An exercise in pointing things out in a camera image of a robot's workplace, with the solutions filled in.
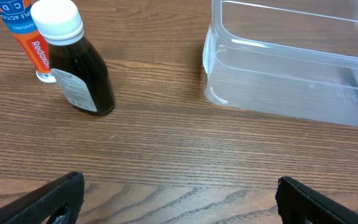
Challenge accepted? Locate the clear plastic container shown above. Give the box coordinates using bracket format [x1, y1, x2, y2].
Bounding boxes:
[203, 0, 358, 126]

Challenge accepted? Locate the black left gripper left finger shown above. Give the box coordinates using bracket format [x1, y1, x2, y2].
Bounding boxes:
[0, 172, 85, 224]

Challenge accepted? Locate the dark syrup bottle white cap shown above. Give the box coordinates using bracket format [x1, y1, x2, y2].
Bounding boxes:
[30, 0, 115, 116]

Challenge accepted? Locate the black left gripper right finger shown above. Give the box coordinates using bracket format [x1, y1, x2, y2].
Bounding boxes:
[275, 177, 358, 224]

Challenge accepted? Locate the orange vitamin tube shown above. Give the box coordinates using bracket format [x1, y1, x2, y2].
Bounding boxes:
[0, 0, 56, 83]

